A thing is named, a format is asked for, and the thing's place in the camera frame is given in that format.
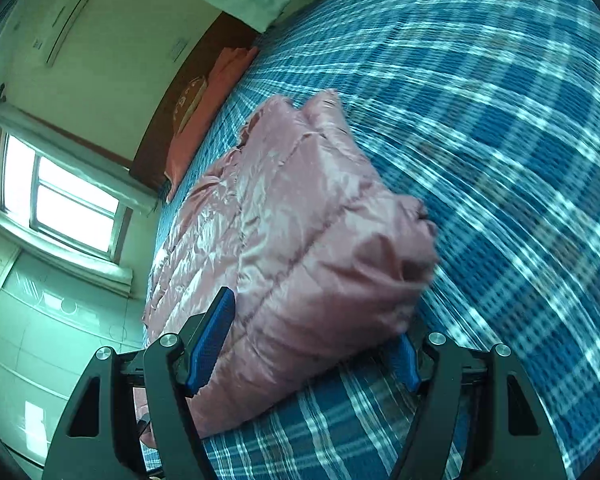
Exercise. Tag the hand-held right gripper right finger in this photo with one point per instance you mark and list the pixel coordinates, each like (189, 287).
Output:
(405, 367)

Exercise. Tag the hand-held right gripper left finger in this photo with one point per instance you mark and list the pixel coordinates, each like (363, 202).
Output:
(212, 340)

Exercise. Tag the pink puffer jacket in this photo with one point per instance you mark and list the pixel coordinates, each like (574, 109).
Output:
(305, 240)

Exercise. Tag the white wardrobe with circle pattern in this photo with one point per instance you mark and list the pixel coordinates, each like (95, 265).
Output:
(30, 335)

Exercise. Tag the wooden bed headboard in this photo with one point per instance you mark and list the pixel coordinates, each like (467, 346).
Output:
(150, 160)

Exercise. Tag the brown printed cushion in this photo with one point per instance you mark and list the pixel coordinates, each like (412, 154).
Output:
(190, 100)

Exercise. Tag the bed with blue plaid sheet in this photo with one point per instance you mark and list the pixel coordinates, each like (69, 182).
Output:
(480, 135)

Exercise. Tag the red pillow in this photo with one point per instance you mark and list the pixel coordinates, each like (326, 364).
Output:
(230, 67)

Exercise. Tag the window with white frame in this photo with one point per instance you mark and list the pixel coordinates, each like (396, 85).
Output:
(70, 210)

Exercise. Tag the white wall outlet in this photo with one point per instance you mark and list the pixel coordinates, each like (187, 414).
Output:
(180, 47)

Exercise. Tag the white wall air conditioner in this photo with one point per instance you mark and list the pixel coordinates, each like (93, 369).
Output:
(65, 15)

